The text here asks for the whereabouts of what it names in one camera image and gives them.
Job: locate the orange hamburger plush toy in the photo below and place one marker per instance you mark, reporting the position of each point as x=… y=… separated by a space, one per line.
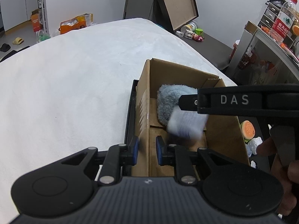
x=248 y=130

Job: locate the black slipper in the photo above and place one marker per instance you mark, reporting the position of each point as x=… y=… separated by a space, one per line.
x=5 y=47

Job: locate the orange paper bag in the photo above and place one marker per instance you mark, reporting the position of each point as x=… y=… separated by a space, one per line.
x=76 y=23

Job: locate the clear plastic water bottle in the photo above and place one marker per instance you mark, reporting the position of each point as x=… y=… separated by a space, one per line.
x=284 y=21

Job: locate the person's right hand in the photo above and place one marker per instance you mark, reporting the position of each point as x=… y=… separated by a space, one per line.
x=286 y=178

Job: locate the grey fluffy plush toy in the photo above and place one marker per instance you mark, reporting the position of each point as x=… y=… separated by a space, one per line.
x=168 y=97

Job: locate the black tray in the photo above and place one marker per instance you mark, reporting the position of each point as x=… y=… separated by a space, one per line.
x=260 y=162

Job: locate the white round tin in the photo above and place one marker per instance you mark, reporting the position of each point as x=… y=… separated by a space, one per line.
x=192 y=26

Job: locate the white soft packet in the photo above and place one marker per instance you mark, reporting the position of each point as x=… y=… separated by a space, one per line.
x=252 y=145

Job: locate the black curved desk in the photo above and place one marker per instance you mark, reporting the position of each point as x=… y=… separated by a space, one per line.
x=267 y=40

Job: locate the yellow slipper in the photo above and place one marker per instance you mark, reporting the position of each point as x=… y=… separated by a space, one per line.
x=18 y=41

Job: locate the small drawer organizer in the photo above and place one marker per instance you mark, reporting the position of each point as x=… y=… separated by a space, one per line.
x=268 y=15

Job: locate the orange cardboard box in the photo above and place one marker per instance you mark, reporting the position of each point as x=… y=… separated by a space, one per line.
x=36 y=20

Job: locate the grey bench cushion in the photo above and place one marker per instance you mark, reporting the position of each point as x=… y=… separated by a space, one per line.
x=213 y=50

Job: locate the brown cardboard box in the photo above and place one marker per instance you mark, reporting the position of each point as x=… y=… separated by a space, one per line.
x=219 y=133

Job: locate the blue tissue packet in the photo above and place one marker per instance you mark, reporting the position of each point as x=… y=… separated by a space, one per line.
x=187 y=124

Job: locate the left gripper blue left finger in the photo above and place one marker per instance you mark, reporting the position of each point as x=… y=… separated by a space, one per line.
x=126 y=154

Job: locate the large brown framed board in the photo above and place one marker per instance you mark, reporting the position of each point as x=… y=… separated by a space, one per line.
x=174 y=14

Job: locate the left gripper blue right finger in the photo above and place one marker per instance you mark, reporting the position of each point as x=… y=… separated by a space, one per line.
x=171 y=154

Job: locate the green toy cup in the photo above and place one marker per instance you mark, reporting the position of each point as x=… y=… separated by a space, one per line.
x=199 y=32

